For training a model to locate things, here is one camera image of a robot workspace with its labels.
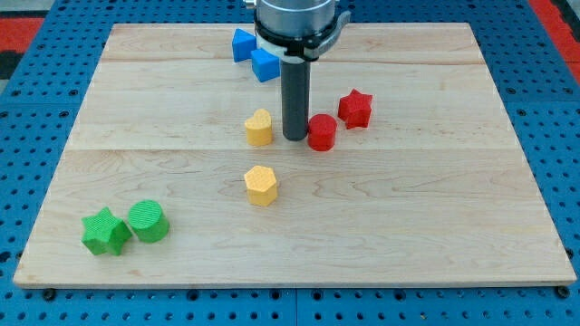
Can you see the yellow heart block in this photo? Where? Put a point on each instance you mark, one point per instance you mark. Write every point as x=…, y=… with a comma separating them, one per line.
x=259, y=130

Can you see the blue triangle block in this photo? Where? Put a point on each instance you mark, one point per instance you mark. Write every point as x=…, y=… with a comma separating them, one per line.
x=243, y=44

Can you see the red cylinder block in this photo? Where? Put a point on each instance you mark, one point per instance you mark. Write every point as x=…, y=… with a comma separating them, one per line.
x=321, y=132

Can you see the green cylinder block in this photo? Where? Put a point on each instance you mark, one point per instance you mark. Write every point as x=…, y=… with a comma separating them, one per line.
x=148, y=221

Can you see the yellow hexagon block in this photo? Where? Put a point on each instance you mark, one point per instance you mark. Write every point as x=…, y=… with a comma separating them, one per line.
x=261, y=186

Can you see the light wooden board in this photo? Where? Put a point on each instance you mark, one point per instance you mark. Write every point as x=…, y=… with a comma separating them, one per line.
x=435, y=192

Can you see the red star block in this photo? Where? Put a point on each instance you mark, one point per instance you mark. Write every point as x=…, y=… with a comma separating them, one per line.
x=355, y=109

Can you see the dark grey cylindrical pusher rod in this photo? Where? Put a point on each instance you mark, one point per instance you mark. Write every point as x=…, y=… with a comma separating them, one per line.
x=295, y=87

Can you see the green star block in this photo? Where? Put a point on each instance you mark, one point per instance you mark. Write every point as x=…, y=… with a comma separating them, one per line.
x=105, y=233

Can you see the blue cube block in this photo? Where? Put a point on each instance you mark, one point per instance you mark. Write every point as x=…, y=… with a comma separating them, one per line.
x=265, y=65

